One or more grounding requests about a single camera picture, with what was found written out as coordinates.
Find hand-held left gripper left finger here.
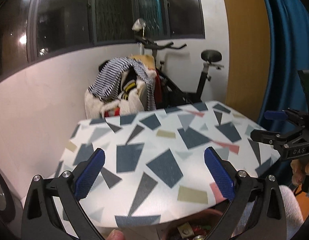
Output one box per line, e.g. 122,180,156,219
21,147,106,240

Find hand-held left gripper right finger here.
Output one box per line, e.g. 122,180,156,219
204,146,287,240

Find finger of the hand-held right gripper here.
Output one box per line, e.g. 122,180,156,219
250,127,308,153
264,107,308,128

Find brown round bin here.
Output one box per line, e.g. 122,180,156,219
166,209,228,240

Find person's right forearm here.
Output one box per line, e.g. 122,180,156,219
278,185,305,240

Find person's right hand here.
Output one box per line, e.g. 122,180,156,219
291,159,309,186

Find person's left hand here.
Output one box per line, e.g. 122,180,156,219
106,230,125,240

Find white fleece blanket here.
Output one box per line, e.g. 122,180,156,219
85,90,145,119

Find geometric patterned table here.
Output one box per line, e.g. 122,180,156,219
55,100,281,229

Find blue curtain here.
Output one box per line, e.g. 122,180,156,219
257,0,309,130

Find wooden door panel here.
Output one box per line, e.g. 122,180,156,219
219,0,274,128

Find black exercise bike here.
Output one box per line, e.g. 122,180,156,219
135,36,225,105

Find dark jacket with yellow stripes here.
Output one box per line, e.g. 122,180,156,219
120,71,141,101

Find striped shirt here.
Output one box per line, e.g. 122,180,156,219
88,57,157,112

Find red cloth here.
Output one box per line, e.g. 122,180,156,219
154,70,164,103

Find beige chair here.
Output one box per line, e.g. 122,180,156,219
100,54,157,113

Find white plastic bag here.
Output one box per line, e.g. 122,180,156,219
133,18,146,32

